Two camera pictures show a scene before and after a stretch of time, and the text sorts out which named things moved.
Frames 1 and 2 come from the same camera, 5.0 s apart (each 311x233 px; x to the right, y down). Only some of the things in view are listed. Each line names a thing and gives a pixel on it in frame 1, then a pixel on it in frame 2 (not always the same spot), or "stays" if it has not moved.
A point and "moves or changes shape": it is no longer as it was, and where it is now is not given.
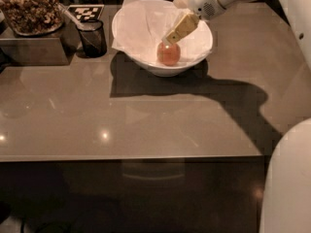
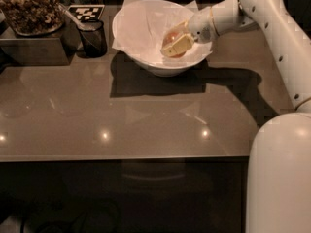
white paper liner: [141, 24] stays
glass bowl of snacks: [31, 10] stays
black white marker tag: [85, 12] stays
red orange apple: [168, 54] moves or changes shape
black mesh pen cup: [93, 39] stays
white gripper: [203, 3] -> [199, 25]
